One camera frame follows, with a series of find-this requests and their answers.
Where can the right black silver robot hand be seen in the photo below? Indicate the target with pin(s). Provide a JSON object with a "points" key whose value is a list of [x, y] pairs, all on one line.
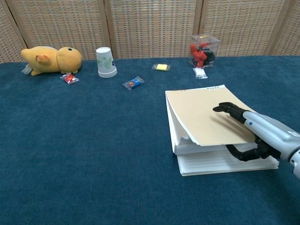
{"points": [[269, 129]]}

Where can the beige cover lined notebook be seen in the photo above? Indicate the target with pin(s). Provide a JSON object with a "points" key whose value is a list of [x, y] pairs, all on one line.
{"points": [[199, 117]]}

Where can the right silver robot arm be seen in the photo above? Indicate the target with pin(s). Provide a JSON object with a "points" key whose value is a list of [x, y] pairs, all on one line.
{"points": [[296, 166]]}

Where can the white wrapped candy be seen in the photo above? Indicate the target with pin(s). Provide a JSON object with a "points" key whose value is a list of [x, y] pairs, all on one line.
{"points": [[200, 73]]}

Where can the clear box red black pieces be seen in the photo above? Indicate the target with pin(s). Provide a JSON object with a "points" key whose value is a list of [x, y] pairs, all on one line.
{"points": [[204, 51]]}

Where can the yellow wrapped candy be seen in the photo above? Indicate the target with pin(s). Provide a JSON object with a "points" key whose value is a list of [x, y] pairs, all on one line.
{"points": [[161, 67]]}

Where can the blue wrapped candy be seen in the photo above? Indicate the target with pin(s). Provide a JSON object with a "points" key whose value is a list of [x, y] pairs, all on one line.
{"points": [[133, 83]]}

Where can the woven wooden folding screen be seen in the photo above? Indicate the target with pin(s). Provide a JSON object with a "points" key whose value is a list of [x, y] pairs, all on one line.
{"points": [[150, 25]]}

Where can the white paper cup stack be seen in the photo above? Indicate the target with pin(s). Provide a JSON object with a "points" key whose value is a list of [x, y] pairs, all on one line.
{"points": [[106, 63]]}

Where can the blue felt table mat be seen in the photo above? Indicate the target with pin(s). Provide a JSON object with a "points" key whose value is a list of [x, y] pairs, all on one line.
{"points": [[93, 152]]}

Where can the red wrapped candy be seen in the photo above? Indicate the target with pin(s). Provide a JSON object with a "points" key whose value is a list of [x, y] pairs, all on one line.
{"points": [[69, 78]]}

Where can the orange plush animal toy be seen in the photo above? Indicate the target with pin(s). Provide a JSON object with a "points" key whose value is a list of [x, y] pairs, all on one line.
{"points": [[47, 61]]}

